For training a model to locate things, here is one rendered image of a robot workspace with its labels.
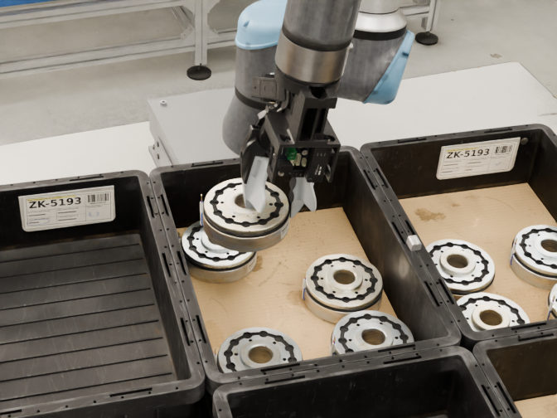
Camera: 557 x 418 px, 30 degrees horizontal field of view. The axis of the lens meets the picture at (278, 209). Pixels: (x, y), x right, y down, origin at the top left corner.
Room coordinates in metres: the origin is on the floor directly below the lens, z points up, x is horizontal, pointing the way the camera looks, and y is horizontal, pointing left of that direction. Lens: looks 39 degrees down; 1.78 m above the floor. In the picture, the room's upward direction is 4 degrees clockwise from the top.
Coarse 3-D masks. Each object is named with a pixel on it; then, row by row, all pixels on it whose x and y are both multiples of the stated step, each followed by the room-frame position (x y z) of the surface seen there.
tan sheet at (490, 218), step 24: (456, 192) 1.25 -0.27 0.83; (480, 192) 1.26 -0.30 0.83; (504, 192) 1.26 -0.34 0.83; (528, 192) 1.26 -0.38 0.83; (408, 216) 1.19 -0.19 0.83; (432, 216) 1.19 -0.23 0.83; (456, 216) 1.19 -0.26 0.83; (480, 216) 1.20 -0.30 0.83; (504, 216) 1.20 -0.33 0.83; (528, 216) 1.21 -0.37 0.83; (432, 240) 1.14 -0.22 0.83; (480, 240) 1.14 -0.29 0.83; (504, 240) 1.15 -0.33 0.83; (504, 264) 1.10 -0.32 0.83; (504, 288) 1.05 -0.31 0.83; (528, 288) 1.05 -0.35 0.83; (528, 312) 1.00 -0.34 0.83
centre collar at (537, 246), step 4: (540, 236) 1.12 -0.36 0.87; (544, 236) 1.12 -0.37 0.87; (548, 236) 1.12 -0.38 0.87; (552, 236) 1.12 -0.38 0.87; (556, 236) 1.12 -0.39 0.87; (536, 240) 1.11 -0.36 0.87; (540, 240) 1.11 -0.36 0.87; (544, 240) 1.11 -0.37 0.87; (548, 240) 1.11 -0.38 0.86; (552, 240) 1.11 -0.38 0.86; (556, 240) 1.11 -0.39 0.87; (536, 244) 1.10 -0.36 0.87; (540, 244) 1.10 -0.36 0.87; (536, 248) 1.09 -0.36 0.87; (540, 248) 1.09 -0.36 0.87; (536, 252) 1.09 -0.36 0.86; (540, 252) 1.08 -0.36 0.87; (544, 252) 1.08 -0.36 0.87; (548, 252) 1.08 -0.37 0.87; (544, 256) 1.08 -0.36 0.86; (548, 256) 1.08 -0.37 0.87; (552, 256) 1.08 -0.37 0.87; (556, 256) 1.08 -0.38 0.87
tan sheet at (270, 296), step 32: (320, 224) 1.16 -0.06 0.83; (288, 256) 1.08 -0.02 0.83; (320, 256) 1.08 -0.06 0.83; (224, 288) 1.01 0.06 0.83; (256, 288) 1.01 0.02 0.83; (288, 288) 1.02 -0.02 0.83; (224, 320) 0.95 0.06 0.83; (256, 320) 0.95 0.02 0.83; (288, 320) 0.96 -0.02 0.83; (320, 320) 0.96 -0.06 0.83; (320, 352) 0.90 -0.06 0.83
